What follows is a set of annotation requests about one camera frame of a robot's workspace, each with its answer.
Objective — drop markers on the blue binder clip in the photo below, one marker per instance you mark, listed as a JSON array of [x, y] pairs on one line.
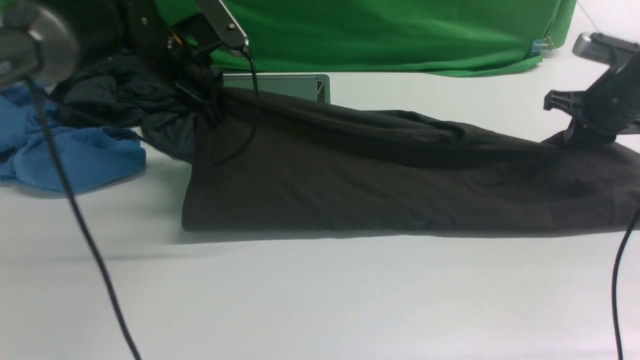
[[540, 45]]

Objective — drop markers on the dark teal crumpled shirt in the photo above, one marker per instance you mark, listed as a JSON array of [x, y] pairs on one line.
[[120, 92]]

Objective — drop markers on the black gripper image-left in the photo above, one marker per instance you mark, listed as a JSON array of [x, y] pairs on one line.
[[195, 83]]

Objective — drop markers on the green backdrop cloth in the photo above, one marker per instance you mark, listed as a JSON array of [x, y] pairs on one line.
[[457, 38]]

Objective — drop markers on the blue crumpled shirt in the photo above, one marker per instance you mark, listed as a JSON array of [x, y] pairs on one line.
[[92, 157]]

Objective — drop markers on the metal table cable hatch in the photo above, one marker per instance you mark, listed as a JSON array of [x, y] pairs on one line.
[[313, 87]]

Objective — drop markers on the dark gray long-sleeve shirt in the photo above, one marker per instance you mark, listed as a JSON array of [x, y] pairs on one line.
[[323, 168]]

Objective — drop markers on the wrist camera image-right arm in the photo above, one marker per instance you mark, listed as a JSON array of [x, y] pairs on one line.
[[604, 49]]

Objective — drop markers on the wrist camera image-left arm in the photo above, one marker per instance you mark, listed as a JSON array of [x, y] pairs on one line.
[[223, 23]]

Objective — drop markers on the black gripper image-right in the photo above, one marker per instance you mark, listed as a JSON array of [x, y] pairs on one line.
[[608, 108]]

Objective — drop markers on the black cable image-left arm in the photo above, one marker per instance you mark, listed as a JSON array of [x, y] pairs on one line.
[[39, 98]]

